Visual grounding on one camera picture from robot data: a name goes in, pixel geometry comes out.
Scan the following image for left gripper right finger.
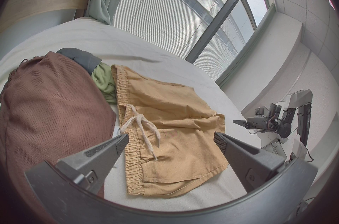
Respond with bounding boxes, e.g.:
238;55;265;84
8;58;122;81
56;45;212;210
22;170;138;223
213;131;289;194

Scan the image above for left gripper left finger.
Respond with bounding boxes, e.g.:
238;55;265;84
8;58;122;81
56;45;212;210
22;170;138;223
55;134;130;195

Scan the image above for yellow shorts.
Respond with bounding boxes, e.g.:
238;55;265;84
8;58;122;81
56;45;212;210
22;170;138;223
111;64;230;196

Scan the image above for bed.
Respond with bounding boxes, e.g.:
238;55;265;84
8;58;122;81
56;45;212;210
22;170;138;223
0;0;248;207

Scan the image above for brown shorts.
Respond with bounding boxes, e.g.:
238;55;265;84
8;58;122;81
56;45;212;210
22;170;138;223
0;52;117;222

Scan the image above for green garment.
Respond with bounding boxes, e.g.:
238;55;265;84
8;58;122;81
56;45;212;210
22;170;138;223
91;63;118;105

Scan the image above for black garment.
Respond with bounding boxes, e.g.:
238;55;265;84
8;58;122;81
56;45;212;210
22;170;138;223
56;48;103;76

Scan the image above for window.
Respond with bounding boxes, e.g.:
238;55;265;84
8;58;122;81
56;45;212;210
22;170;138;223
110;0;277;86

